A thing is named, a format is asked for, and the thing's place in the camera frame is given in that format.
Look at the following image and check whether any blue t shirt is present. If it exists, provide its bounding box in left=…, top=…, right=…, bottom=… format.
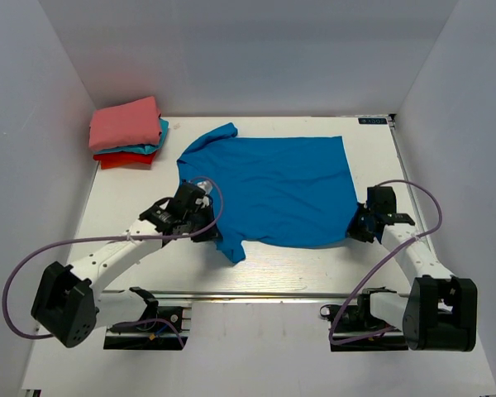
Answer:
left=177, top=123, right=358, bottom=264

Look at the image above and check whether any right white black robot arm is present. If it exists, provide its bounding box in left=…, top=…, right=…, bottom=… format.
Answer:
left=347, top=181, right=478, bottom=352

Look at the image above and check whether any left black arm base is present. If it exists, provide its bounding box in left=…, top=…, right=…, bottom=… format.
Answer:
left=107, top=306, right=192, bottom=337

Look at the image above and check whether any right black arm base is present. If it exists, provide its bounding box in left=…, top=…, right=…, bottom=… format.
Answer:
left=335, top=287, right=398, bottom=335

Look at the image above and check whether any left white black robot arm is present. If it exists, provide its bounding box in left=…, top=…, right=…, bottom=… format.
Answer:
left=31, top=177, right=222, bottom=348

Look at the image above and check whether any turquoise folded t shirt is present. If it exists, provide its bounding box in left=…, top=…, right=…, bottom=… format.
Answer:
left=96, top=117, right=169, bottom=155

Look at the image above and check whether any red folded t shirt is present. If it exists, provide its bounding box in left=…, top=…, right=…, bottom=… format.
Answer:
left=93, top=152, right=156, bottom=170

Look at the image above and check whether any blue label sticker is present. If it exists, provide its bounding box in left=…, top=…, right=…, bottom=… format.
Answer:
left=358, top=117, right=388, bottom=125

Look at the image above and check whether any pink folded t shirt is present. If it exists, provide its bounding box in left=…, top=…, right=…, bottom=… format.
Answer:
left=89, top=96, right=161, bottom=151

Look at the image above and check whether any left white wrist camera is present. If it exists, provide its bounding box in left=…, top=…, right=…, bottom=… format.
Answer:
left=197, top=179, right=213, bottom=195

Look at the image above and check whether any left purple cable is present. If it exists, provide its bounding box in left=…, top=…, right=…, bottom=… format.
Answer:
left=1, top=176, right=225, bottom=349

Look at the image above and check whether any purple cable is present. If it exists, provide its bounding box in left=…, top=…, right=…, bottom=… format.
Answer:
left=327, top=179, right=444, bottom=347
left=1, top=176, right=225, bottom=349

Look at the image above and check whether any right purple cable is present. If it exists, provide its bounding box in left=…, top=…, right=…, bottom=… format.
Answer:
left=327, top=179, right=444, bottom=347

